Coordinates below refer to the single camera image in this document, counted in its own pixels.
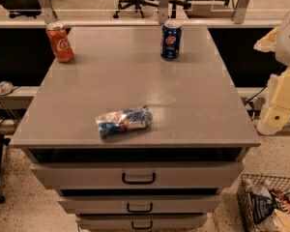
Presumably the bottom grey drawer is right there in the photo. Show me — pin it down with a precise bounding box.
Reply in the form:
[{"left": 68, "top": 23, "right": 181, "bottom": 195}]
[{"left": 76, "top": 214, "right": 207, "bottom": 230}]

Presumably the black cable right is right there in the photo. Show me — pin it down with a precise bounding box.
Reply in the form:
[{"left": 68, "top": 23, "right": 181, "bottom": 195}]
[{"left": 243, "top": 86, "right": 268, "bottom": 121}]

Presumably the top grey drawer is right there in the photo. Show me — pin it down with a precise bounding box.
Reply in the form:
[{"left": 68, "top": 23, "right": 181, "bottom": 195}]
[{"left": 30, "top": 161, "right": 244, "bottom": 189}]

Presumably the grey drawer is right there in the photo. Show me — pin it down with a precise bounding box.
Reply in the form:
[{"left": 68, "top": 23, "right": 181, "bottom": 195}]
[
  {"left": 30, "top": 161, "right": 244, "bottom": 189},
  {"left": 58, "top": 195, "right": 220, "bottom": 215},
  {"left": 76, "top": 214, "right": 207, "bottom": 230}
]

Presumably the blue pepsi can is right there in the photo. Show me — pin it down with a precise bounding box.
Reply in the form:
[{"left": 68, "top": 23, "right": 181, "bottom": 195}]
[{"left": 160, "top": 20, "right": 182, "bottom": 60}]

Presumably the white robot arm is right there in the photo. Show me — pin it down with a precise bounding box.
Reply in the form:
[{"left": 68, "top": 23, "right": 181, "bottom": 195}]
[{"left": 253, "top": 12, "right": 290, "bottom": 135}]

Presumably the orange coca-cola can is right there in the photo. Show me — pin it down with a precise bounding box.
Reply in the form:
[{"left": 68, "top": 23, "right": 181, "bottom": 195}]
[{"left": 46, "top": 22, "right": 74, "bottom": 63}]

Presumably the blue snack bag in basket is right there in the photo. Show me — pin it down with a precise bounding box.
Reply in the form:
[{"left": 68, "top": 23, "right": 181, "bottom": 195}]
[{"left": 250, "top": 193, "right": 276, "bottom": 223}]

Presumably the middle grey drawer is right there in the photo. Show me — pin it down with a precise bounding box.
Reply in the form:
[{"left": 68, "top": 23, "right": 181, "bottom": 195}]
[{"left": 58, "top": 195, "right": 220, "bottom": 215}]

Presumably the grey drawer cabinet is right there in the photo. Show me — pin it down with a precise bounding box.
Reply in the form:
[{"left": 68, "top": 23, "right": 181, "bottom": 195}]
[{"left": 12, "top": 26, "right": 259, "bottom": 232}]

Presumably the wire mesh basket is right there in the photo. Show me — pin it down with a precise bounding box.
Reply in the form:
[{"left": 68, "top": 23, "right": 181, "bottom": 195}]
[{"left": 237, "top": 174, "right": 290, "bottom": 232}]

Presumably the crumpled blue chip bag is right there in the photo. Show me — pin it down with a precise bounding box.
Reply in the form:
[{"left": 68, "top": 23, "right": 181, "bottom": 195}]
[{"left": 96, "top": 105, "right": 153, "bottom": 138}]

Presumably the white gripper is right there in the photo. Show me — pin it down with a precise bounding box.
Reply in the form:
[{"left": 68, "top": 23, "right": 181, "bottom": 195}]
[{"left": 253, "top": 26, "right": 290, "bottom": 135}]

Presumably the grey glass partition rail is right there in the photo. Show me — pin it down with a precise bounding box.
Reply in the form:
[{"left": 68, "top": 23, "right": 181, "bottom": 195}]
[{"left": 0, "top": 0, "right": 290, "bottom": 28}]

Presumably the red snack bag in basket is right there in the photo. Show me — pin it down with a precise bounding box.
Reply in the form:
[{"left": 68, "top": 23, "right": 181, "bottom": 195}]
[{"left": 270, "top": 188, "right": 290, "bottom": 214}]

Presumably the black office chair centre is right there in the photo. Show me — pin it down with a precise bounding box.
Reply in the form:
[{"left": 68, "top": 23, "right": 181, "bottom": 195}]
[{"left": 112, "top": 0, "right": 192, "bottom": 19}]

